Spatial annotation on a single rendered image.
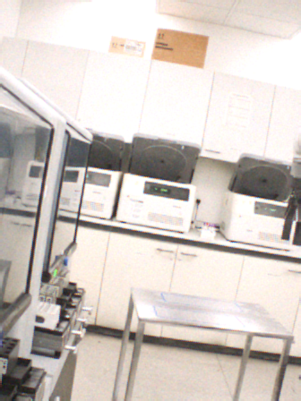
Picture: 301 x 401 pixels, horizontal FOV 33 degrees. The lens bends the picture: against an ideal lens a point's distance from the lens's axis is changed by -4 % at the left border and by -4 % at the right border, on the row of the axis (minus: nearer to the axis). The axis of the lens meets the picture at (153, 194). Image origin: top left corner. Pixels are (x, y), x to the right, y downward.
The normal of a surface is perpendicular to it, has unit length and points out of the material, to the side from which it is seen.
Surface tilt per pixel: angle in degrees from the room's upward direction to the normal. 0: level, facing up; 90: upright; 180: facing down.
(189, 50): 90
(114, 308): 90
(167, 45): 90
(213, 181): 90
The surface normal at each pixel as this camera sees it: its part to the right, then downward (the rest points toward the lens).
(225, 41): 0.01, 0.06
